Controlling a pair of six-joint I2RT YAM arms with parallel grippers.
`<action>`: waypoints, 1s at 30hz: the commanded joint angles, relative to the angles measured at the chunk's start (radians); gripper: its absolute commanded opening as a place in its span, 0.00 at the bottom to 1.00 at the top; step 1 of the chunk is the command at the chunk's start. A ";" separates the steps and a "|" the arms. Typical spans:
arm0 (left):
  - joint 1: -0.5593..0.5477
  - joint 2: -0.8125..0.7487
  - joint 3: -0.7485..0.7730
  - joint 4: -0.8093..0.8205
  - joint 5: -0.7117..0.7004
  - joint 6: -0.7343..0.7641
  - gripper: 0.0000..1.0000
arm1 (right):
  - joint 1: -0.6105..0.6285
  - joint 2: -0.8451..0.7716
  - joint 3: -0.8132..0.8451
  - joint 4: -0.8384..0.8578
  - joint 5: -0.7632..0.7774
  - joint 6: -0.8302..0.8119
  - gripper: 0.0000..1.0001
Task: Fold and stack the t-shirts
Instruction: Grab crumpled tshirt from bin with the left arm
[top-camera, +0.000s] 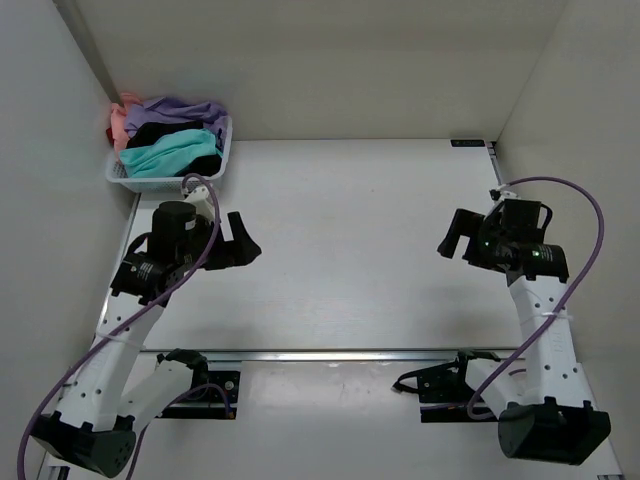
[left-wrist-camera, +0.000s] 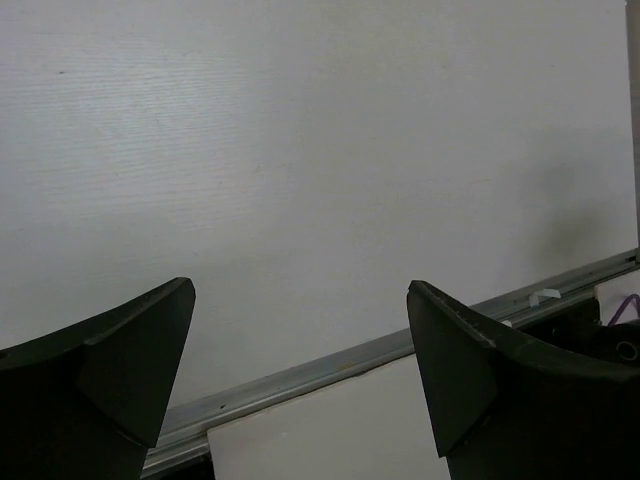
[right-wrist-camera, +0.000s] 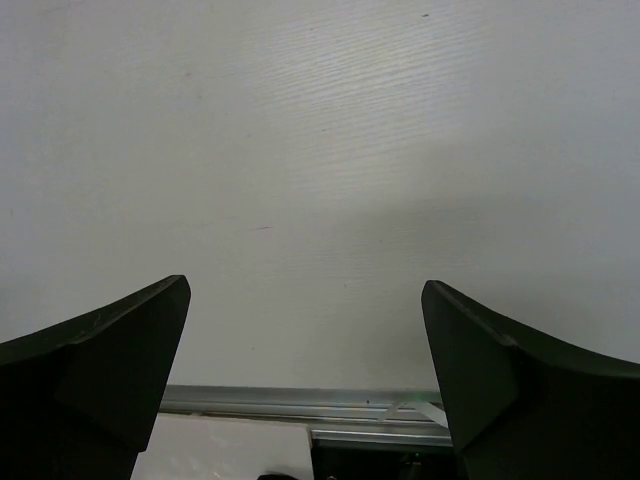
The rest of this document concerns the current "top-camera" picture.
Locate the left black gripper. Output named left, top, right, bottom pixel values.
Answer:
left=184, top=203, right=265, bottom=263

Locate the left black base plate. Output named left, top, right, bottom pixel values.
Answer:
left=158, top=362, right=241, bottom=420

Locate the white plastic laundry basket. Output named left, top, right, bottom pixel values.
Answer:
left=104, top=117, right=235, bottom=195

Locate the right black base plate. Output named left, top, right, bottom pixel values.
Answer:
left=416, top=357, right=522, bottom=422

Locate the black t shirt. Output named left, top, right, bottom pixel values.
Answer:
left=134, top=122, right=223, bottom=177

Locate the purple t shirt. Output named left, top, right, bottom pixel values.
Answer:
left=124, top=97, right=229, bottom=151

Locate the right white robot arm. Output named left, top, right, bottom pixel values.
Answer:
left=438, top=197, right=611, bottom=465

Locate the pink t shirt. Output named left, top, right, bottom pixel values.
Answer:
left=110, top=92, right=142, bottom=158

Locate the teal t shirt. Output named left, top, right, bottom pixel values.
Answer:
left=119, top=129, right=223, bottom=179

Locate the aluminium rail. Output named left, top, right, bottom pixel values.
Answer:
left=139, top=349, right=516, bottom=363

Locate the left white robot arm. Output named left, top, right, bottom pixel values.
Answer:
left=26, top=200, right=261, bottom=479

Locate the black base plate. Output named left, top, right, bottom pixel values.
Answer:
left=158, top=362, right=241, bottom=420
left=416, top=357, right=522, bottom=422

